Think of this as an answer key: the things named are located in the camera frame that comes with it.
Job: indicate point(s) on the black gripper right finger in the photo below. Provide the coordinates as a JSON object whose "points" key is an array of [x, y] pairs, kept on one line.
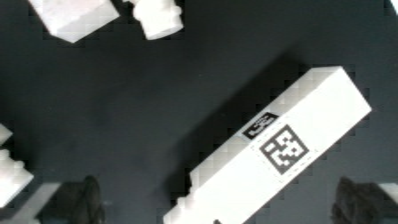
{"points": [[367, 203]]}

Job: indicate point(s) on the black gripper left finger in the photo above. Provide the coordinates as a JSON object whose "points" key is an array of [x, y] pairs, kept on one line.
{"points": [[76, 205]]}

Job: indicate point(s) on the white desk tabletop panel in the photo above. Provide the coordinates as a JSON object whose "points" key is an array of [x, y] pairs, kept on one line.
{"points": [[273, 149]]}

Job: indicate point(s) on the white desk leg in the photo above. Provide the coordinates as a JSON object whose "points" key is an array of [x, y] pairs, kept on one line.
{"points": [[159, 15], [74, 17]]}

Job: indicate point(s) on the white left barrier rail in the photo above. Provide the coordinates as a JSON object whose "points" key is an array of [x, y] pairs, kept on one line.
{"points": [[15, 175]]}

